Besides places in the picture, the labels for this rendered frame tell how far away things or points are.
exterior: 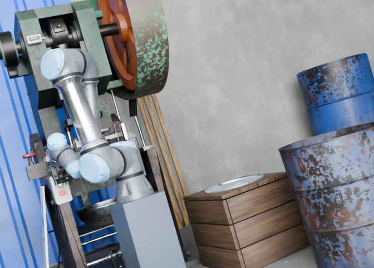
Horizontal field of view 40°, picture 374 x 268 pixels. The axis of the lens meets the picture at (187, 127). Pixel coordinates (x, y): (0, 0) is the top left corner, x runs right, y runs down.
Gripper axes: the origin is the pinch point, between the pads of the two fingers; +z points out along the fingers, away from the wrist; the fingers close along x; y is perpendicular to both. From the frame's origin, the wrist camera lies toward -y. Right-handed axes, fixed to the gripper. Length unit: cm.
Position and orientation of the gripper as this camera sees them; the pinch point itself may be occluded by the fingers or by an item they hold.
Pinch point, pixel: (59, 179)
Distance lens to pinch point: 239.2
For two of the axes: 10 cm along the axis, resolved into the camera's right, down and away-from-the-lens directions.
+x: 9.0, -2.5, 3.5
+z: -1.5, 5.8, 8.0
